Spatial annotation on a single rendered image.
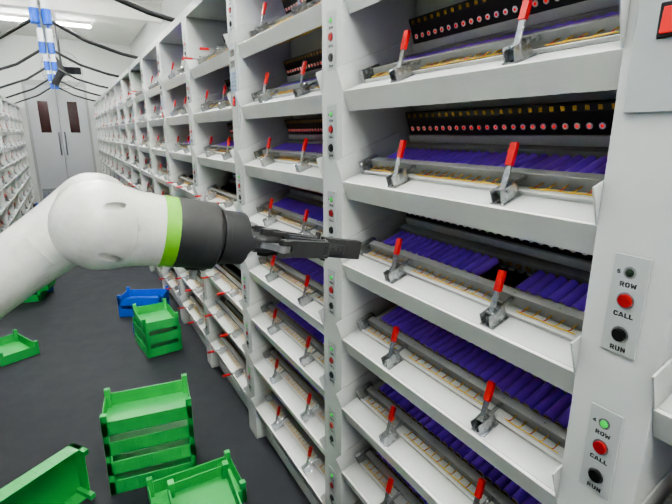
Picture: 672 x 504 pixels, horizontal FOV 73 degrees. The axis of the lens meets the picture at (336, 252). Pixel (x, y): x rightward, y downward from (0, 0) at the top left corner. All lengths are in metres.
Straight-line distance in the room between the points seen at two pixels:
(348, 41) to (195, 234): 0.64
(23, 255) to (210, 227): 0.25
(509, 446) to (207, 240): 0.59
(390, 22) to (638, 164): 0.71
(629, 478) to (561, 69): 0.51
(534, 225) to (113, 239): 0.54
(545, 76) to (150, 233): 0.54
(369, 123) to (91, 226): 0.71
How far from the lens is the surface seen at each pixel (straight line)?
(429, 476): 1.08
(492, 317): 0.78
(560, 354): 0.73
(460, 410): 0.92
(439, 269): 0.93
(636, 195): 0.61
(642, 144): 0.61
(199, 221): 0.60
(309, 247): 0.66
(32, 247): 0.72
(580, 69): 0.67
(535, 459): 0.85
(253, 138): 1.72
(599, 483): 0.75
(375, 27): 1.14
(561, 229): 0.67
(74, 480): 2.05
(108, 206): 0.58
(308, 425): 1.56
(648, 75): 0.61
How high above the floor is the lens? 1.26
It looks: 15 degrees down
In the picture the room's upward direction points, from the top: straight up
